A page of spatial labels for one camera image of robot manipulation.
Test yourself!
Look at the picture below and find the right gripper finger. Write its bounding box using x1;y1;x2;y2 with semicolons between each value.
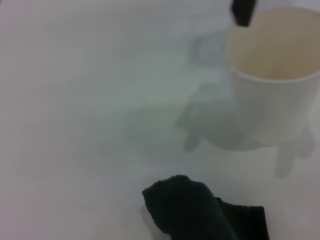
229;0;258;28

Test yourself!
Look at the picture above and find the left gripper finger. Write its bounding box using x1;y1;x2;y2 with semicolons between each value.
216;197;271;240

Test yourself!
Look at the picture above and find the dark blue rag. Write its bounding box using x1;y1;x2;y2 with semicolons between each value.
141;174;228;240

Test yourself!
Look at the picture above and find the white paper cup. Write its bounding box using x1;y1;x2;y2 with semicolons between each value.
224;6;320;147

